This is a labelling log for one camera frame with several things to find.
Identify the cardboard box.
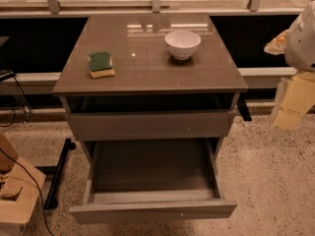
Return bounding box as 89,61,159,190
0,134,46,236

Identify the black stand foot behind cabinet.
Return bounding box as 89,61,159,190
237,93,252,122

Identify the black metal stand foot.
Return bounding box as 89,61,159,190
37,139,76,210

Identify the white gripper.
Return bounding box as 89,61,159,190
264,29,315,131

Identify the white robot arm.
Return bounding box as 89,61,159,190
264,0,315,134

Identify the grey drawer cabinet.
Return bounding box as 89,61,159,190
52,14,249,225

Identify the closed grey top drawer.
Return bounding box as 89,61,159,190
68,111,235,141

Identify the open grey middle drawer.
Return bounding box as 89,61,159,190
70,139,236,223

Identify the black cable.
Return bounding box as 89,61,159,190
0,147,55,236

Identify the green and yellow sponge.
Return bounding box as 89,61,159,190
88,52,115,79

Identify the white ceramic bowl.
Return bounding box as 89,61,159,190
164,30,201,60

